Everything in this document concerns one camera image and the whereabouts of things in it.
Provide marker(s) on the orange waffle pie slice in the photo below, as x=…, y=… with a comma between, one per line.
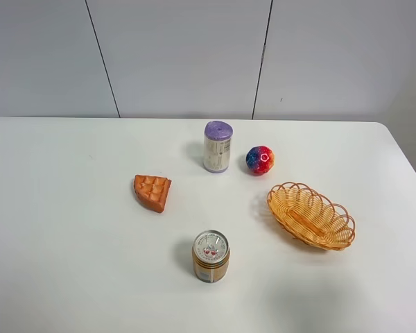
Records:
x=152, y=191

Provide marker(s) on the orange drink can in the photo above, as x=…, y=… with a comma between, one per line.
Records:
x=210, y=252

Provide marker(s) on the red blue galaxy ball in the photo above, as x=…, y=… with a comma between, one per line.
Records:
x=259, y=160

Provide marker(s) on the orange wicker basket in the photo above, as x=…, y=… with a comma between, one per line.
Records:
x=311, y=217

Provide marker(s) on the purple roll with label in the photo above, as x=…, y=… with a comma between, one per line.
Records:
x=217, y=142

